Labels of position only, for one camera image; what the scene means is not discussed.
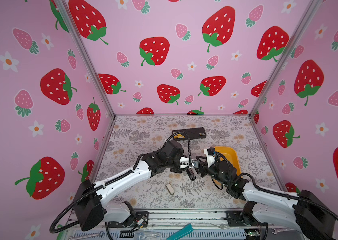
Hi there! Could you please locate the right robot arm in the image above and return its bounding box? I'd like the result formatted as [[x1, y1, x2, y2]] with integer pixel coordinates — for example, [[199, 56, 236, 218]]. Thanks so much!
[[191, 153, 338, 240]]

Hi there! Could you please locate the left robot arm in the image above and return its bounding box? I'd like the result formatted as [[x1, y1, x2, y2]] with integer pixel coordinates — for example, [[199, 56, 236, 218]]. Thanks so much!
[[73, 140, 192, 232]]

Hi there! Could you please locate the beige staple box left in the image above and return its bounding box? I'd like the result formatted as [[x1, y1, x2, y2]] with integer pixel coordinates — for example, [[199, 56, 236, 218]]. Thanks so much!
[[166, 184, 175, 195]]

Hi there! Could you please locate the yellow plastic tray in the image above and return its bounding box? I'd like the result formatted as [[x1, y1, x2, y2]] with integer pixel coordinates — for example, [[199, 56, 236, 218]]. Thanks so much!
[[215, 147, 242, 175]]

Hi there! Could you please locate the black flat tool case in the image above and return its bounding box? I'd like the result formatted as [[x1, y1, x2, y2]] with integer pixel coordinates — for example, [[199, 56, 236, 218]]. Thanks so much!
[[172, 128, 207, 141]]

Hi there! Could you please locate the teal plastic tool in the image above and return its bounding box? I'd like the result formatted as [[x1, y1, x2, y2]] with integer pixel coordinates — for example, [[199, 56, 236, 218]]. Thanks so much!
[[166, 224, 194, 240]]

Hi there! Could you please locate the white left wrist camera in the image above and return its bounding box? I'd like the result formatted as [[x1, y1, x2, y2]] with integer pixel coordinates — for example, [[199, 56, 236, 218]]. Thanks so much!
[[179, 157, 200, 169]]

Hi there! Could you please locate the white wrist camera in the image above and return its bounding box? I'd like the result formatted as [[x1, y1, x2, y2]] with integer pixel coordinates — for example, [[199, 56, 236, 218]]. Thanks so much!
[[204, 148, 216, 167], [179, 157, 200, 169]]

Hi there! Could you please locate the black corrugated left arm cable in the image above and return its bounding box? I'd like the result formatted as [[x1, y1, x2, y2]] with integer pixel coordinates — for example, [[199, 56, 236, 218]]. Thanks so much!
[[165, 131, 193, 164]]

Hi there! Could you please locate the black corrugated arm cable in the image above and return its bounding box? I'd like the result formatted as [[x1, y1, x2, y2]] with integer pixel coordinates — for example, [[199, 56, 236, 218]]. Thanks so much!
[[213, 151, 338, 240], [165, 131, 193, 164]]

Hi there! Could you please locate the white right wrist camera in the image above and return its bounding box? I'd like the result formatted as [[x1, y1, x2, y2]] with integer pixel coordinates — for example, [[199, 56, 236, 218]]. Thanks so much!
[[204, 148, 216, 167]]

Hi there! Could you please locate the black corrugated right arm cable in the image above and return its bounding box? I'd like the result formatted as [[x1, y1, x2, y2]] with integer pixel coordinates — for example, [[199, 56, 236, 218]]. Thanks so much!
[[213, 151, 338, 240]]

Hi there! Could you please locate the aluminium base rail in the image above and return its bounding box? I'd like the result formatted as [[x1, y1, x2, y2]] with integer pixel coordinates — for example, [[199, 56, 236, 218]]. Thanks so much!
[[102, 209, 278, 230]]

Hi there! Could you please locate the grey slotted cable duct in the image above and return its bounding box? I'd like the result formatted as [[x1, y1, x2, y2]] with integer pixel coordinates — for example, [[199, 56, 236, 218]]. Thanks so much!
[[87, 229, 278, 240]]

